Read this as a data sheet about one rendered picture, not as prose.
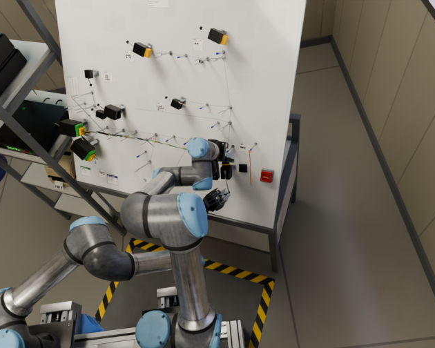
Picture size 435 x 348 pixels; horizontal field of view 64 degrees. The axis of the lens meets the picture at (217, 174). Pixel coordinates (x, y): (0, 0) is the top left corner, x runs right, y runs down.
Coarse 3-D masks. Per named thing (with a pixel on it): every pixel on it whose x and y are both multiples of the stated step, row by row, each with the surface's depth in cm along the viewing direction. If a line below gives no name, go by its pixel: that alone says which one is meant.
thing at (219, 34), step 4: (200, 28) 141; (212, 28) 138; (208, 32) 140; (212, 32) 138; (216, 32) 138; (220, 32) 137; (224, 32) 145; (208, 36) 139; (212, 36) 139; (216, 36) 138; (220, 36) 137; (212, 40) 139; (216, 40) 139; (220, 40) 138
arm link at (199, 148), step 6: (198, 138) 127; (192, 144) 127; (198, 144) 126; (204, 144) 126; (210, 144) 131; (192, 150) 127; (198, 150) 126; (204, 150) 126; (210, 150) 130; (192, 156) 127; (198, 156) 126; (204, 156) 128; (210, 156) 130
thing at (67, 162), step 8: (56, 152) 224; (72, 152) 222; (64, 160) 220; (72, 160) 220; (48, 168) 223; (64, 168) 219; (72, 168) 220; (48, 176) 228; (56, 176) 226; (72, 176) 222; (64, 184) 229
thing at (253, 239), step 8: (208, 224) 208; (216, 224) 203; (224, 224) 198; (208, 232) 220; (216, 232) 215; (224, 232) 210; (232, 232) 205; (240, 232) 201; (248, 232) 196; (256, 232) 192; (232, 240) 218; (240, 240) 213; (248, 240) 208; (256, 240) 204; (264, 240) 199; (256, 248) 215; (264, 248) 210
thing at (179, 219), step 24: (144, 216) 89; (168, 216) 88; (192, 216) 87; (168, 240) 90; (192, 240) 91; (192, 264) 95; (192, 288) 98; (192, 312) 101; (192, 336) 103; (216, 336) 104
